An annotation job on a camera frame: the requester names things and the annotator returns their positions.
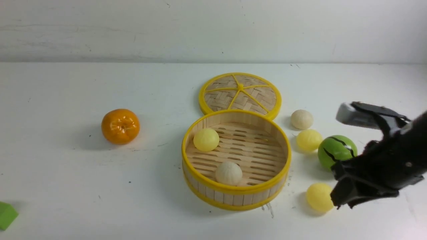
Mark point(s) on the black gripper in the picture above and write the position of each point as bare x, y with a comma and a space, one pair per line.
385, 166

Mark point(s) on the yellow bun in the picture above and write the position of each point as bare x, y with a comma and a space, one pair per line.
318, 197
309, 140
206, 140

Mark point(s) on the white bun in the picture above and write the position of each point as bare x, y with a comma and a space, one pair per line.
301, 119
229, 173

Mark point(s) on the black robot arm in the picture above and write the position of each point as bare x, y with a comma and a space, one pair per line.
384, 168

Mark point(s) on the yellow bamboo steamer tray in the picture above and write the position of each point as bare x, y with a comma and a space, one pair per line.
255, 143

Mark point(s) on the yellow woven steamer lid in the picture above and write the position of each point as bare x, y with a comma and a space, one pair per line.
240, 91

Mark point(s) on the green toy watermelon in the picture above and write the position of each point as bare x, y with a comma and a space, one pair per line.
336, 148

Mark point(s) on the orange plastic tangerine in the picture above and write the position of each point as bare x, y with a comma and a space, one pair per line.
120, 126

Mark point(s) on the green foam block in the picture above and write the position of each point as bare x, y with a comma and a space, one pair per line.
7, 215

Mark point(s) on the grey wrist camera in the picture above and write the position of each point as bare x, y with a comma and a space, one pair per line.
371, 116

